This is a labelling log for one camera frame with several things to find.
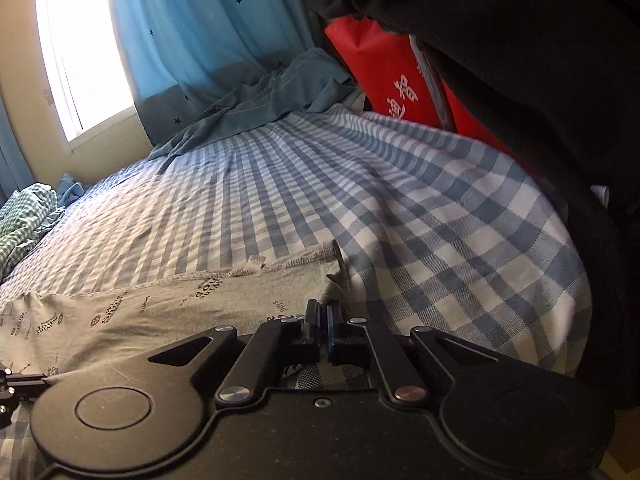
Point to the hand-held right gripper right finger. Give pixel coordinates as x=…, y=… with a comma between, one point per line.
x=332, y=330

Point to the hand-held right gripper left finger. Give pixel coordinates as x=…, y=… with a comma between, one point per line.
x=313, y=327

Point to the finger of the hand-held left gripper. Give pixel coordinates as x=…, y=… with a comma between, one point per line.
x=25, y=382

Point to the grey printed pants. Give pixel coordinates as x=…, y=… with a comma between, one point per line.
x=150, y=310

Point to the blue checked bed sheet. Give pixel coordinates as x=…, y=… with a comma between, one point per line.
x=350, y=200

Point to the green checked quilt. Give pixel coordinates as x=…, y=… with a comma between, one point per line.
x=22, y=220

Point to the small blue cloth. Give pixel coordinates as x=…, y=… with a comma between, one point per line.
x=70, y=190

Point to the blue star curtain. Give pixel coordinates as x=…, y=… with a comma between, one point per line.
x=9, y=160
x=200, y=25

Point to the blue grey cloth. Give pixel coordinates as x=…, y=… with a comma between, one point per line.
x=250, y=105

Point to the red bag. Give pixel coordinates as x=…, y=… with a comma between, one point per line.
x=380, y=70

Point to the black cloth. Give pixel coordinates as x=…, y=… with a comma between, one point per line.
x=525, y=60

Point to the window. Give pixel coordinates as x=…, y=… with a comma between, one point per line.
x=82, y=45

